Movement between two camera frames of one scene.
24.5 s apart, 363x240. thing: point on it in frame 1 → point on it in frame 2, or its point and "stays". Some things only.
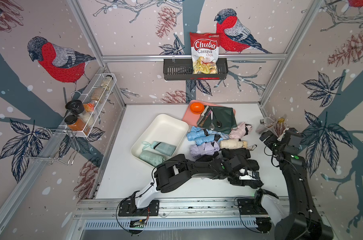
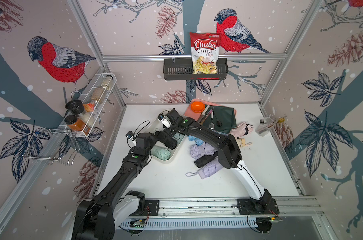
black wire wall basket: (182, 69) stays
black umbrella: (253, 164) → (169, 142)
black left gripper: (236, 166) → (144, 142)
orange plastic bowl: (196, 108) stays
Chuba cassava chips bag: (205, 48) stays
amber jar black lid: (73, 123) stays
